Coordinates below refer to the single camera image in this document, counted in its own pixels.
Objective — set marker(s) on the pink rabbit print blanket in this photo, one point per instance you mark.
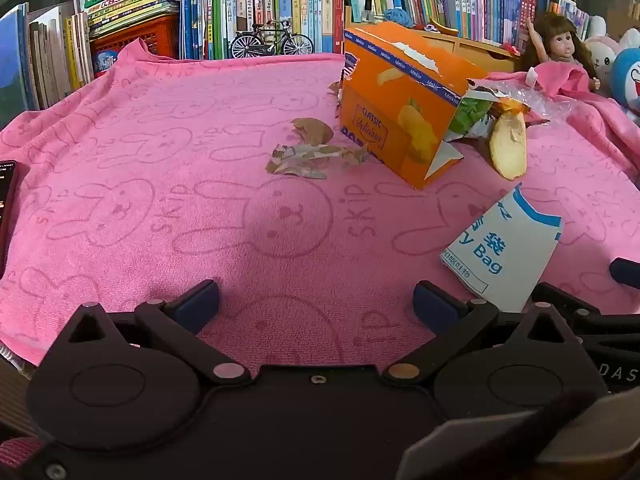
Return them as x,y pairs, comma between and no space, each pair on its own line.
200,160

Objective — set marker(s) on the miniature black bicycle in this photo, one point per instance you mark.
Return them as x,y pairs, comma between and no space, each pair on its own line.
264,44

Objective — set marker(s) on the clear plastic wrap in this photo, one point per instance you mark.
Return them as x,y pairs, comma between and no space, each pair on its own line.
545,105

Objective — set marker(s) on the crumpled brown paper wrapper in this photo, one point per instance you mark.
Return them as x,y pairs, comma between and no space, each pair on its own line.
310,160

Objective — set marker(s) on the blue yarn ball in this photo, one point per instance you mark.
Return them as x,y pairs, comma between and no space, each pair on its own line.
400,17

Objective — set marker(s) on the white pink rabbit plush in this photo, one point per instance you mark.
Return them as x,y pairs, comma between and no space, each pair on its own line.
602,60

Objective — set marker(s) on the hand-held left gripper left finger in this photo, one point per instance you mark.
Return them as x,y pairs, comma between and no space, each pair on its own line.
200,302

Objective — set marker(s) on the wooden drawer box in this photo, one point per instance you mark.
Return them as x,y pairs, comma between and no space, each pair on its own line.
475,52

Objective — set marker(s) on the brown haired doll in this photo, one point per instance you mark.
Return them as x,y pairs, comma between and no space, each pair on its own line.
562,47

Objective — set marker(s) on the blue cat plush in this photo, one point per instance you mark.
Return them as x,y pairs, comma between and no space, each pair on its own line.
630,77

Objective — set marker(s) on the fruit peel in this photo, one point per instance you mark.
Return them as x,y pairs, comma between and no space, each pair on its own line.
508,150

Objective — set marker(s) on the dark smartphone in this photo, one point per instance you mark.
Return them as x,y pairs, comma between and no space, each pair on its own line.
6,210

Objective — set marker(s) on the stack of flat books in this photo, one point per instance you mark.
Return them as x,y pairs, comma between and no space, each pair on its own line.
135,0

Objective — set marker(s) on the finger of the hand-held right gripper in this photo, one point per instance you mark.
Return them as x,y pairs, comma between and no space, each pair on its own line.
575,307
626,273

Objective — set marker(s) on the small orange curved dish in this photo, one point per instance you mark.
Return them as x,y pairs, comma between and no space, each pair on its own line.
445,27

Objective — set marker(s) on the round brown paper scrap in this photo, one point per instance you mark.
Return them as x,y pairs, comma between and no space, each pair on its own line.
312,131

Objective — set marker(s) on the row of large hardcover books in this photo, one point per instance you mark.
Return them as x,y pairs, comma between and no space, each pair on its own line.
45,60

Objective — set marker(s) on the row of upright paperback books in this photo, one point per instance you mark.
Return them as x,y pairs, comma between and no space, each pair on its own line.
260,0

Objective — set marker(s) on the orange snack box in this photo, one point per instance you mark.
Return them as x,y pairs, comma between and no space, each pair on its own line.
380,110

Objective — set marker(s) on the small red toy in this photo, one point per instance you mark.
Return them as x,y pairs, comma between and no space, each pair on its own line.
511,49

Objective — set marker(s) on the green yellow snack packet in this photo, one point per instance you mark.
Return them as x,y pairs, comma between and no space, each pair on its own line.
467,115

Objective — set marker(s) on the person's maroon knit clothing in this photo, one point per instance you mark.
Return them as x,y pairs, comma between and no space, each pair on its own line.
15,456

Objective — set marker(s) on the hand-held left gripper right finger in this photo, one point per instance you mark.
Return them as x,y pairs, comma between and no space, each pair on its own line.
432,302

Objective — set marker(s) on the white blue paper bag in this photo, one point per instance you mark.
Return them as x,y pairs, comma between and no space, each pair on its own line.
500,255

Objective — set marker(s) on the red plastic crate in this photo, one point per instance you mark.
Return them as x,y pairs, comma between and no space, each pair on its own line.
150,35

